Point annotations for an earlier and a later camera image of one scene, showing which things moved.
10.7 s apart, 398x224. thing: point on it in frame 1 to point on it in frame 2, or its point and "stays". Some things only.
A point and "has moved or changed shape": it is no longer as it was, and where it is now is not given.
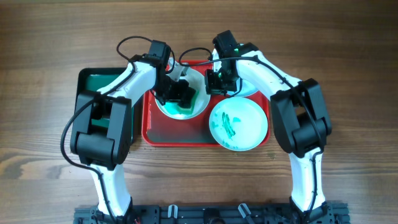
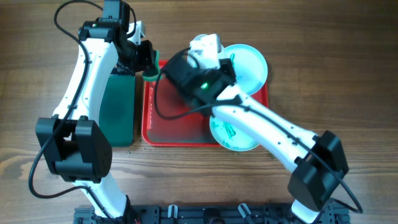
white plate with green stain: (197, 80) has moved or changed shape
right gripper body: (219, 83) to (219, 62)
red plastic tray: (158, 130) stays
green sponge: (174, 107) has moved or changed shape
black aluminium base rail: (216, 214) stays
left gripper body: (171, 90) to (138, 57)
